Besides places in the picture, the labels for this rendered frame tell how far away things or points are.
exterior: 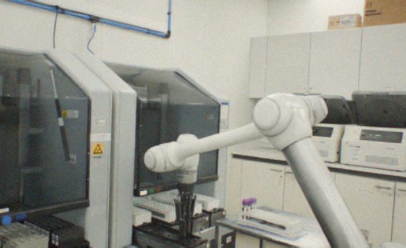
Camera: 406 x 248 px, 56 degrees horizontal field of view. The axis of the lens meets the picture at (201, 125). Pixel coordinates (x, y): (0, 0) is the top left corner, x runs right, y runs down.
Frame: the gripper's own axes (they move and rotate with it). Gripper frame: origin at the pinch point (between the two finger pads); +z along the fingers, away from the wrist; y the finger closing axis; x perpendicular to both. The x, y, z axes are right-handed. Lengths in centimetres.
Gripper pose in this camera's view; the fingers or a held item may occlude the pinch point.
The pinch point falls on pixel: (184, 226)
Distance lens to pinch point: 177.9
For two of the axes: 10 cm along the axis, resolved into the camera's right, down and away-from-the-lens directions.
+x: 7.7, 0.7, -6.3
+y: -6.3, 0.2, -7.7
